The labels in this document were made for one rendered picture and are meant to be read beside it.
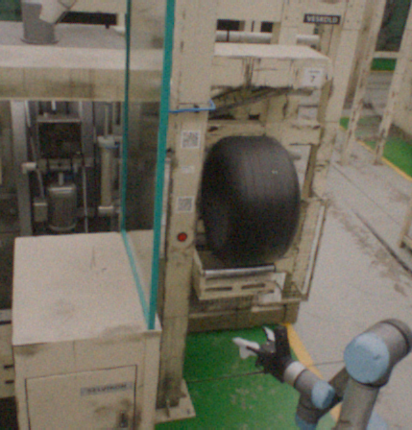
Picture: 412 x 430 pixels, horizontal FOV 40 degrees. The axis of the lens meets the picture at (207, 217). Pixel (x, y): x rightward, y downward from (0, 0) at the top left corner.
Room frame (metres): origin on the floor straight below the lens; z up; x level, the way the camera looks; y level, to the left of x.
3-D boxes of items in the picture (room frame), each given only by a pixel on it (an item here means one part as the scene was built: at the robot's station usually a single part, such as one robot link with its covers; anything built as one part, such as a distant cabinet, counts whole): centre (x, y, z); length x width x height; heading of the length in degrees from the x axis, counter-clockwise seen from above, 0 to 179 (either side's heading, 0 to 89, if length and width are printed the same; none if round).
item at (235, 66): (2.57, -0.14, 1.71); 0.61 x 0.25 x 0.15; 108
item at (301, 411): (1.31, -0.40, 0.94); 0.11 x 0.08 x 0.11; 134
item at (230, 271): (2.12, -0.16, 0.90); 0.35 x 0.05 x 0.05; 108
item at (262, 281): (2.12, -0.16, 0.84); 0.36 x 0.09 x 0.06; 108
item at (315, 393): (1.29, -0.39, 1.04); 0.11 x 0.08 x 0.09; 44
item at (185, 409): (2.15, 0.12, 0.02); 0.27 x 0.27 x 0.04; 18
